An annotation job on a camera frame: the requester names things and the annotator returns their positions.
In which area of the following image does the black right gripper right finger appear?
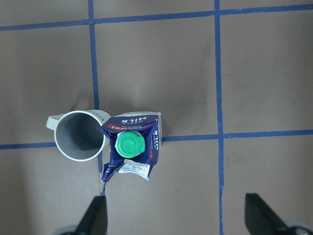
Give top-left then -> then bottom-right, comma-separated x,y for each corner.
245,193 -> 313,235

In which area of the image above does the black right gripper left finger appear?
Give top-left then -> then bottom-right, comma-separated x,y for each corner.
74,196 -> 108,235

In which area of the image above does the white ceramic mug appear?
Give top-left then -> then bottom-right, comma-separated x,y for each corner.
46,110 -> 111,162

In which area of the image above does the blue white milk carton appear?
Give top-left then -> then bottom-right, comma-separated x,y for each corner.
100,112 -> 162,183

